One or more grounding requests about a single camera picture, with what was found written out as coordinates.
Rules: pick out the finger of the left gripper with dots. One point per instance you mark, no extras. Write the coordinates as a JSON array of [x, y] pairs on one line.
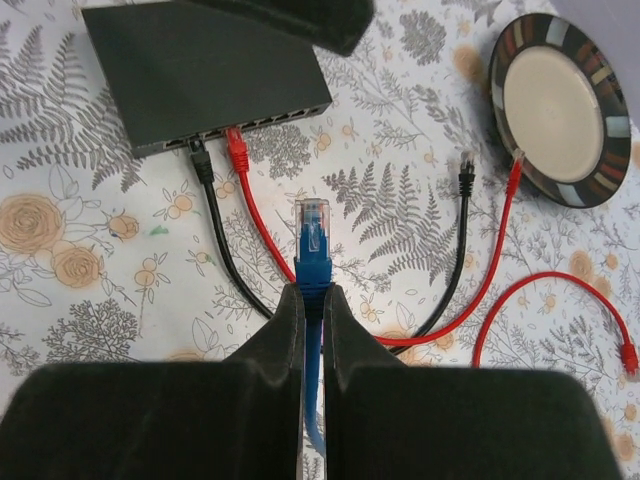
[[334, 25]]

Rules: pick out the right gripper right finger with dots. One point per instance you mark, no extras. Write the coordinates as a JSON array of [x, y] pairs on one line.
[[387, 420]]

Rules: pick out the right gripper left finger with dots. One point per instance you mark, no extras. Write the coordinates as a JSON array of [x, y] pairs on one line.
[[239, 418]]

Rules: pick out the black network switch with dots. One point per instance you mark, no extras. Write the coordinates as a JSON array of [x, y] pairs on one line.
[[177, 71]]

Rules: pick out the floral tablecloth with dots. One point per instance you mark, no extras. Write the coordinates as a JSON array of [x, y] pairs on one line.
[[106, 256]]

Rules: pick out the dark rimmed beige plate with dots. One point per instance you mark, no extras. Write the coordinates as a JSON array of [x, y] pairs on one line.
[[556, 98]]

